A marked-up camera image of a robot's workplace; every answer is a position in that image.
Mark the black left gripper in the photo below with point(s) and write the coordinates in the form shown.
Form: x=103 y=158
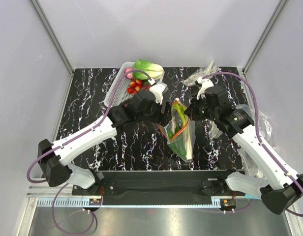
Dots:
x=163 y=118

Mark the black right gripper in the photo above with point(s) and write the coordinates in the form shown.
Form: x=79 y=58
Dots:
x=192 y=113

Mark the clear zip bag orange zipper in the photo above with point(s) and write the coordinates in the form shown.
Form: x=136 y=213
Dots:
x=164 y=130

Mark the green white toy leek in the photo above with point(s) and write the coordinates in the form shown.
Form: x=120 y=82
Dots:
x=183 y=128

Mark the green toy chili pepper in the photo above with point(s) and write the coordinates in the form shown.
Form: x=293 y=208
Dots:
x=179 y=149

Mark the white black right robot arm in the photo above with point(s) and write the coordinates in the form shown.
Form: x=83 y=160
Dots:
x=280 y=185

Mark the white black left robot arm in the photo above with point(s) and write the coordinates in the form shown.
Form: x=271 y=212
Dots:
x=55 y=159

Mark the red cherry tomato bunch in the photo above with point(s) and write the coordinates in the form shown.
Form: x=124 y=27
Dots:
x=134 y=86

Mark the green white napa cabbage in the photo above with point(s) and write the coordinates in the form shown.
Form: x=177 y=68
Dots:
x=154 y=70

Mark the white perforated plastic basket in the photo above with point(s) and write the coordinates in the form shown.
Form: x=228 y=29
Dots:
x=117 y=93

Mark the purple toy onion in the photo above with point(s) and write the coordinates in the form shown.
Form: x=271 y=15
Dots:
x=129 y=74

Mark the crumpled clear plastic bags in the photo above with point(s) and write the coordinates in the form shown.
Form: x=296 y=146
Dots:
x=265 y=128

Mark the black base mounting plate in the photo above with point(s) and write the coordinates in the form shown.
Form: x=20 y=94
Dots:
x=159 y=188

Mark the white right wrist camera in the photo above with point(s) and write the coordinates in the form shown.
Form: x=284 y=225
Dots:
x=202 y=84

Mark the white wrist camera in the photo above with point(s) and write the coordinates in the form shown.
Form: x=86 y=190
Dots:
x=158 y=89
x=202 y=84

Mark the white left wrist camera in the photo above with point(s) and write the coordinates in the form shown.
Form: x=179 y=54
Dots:
x=158 y=89

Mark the perforated cable duct rail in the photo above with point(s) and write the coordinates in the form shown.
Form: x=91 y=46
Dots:
x=69 y=202

